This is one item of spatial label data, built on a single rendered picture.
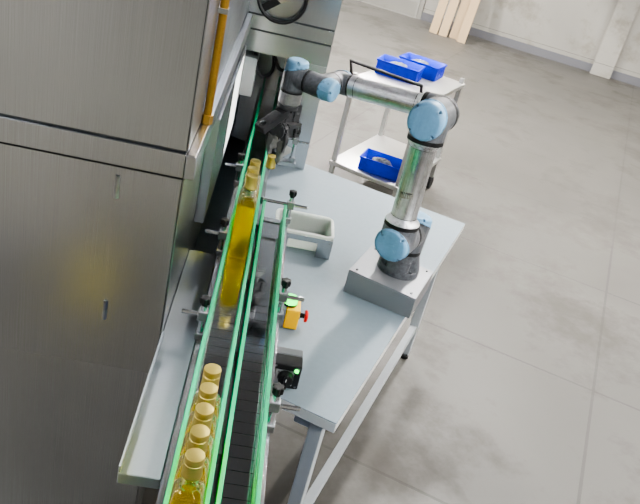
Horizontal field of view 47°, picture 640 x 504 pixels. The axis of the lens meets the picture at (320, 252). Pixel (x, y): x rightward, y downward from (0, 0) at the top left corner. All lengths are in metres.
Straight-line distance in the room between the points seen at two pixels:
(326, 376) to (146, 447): 0.68
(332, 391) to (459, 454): 1.24
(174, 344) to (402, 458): 1.44
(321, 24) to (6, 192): 1.78
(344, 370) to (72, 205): 0.91
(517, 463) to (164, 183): 2.14
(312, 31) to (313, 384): 1.68
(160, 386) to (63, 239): 0.43
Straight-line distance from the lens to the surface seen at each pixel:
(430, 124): 2.25
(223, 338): 2.00
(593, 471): 3.54
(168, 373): 1.86
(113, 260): 1.89
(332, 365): 2.22
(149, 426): 1.72
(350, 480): 2.97
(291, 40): 3.28
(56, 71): 1.73
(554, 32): 12.25
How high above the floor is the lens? 2.06
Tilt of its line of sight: 28 degrees down
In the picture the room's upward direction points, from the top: 14 degrees clockwise
